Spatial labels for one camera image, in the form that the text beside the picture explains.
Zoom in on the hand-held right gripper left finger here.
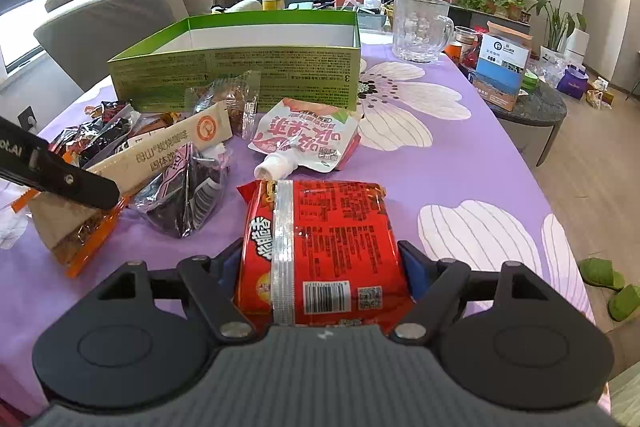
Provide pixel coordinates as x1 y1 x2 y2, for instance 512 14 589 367
94 237 257 342

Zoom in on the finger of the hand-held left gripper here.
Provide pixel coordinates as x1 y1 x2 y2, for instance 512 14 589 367
30 144 122 212

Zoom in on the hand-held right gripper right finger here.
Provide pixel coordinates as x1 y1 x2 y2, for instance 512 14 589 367
391 240 540 342

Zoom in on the orange-edged brown snack packet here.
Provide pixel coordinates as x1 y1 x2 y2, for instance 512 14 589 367
12 185 129 280

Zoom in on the red instant noodle packet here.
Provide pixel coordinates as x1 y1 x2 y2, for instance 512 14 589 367
234 179 416 328

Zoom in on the green cardboard box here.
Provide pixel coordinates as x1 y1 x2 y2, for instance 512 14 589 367
107 9 362 112

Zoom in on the black and red snack packet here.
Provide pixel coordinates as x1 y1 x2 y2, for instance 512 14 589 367
47 101 142 168

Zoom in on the black and pink snack packet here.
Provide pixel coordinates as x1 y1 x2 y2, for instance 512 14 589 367
129 142 232 240

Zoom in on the long beige coffee packet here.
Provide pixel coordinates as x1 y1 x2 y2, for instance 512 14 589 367
85 101 235 188

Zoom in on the small orange snack packet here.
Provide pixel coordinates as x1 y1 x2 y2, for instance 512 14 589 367
127 113 189 142

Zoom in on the purple floral tablecloth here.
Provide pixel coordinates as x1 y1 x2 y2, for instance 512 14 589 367
0 29 613 413

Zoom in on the pink spouted jelly pouch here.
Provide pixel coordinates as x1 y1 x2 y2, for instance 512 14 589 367
248 98 362 180

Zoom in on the clear wrapped pastry packet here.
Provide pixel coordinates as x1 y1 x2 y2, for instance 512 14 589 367
185 71 262 140

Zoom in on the grey sofa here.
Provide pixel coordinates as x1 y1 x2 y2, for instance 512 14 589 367
32 0 216 94

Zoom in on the green slipper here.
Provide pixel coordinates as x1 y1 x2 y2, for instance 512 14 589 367
577 257 626 292
607 284 640 323

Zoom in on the round dark side table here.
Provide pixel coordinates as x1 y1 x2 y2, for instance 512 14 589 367
457 57 569 168

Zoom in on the blue and white box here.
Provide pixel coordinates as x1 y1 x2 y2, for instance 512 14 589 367
472 32 534 112

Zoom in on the glass cup with orange label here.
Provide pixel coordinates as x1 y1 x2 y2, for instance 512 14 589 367
451 26 482 64

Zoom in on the glass pitcher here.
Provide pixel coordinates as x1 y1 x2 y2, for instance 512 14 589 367
391 0 456 64

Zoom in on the purple gift bag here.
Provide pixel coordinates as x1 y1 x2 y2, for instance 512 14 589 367
557 64 589 100

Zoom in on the white floor appliance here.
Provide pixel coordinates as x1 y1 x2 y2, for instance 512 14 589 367
569 27 589 58

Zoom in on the tall leafy potted plant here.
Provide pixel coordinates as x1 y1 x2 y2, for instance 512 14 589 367
527 0 587 54

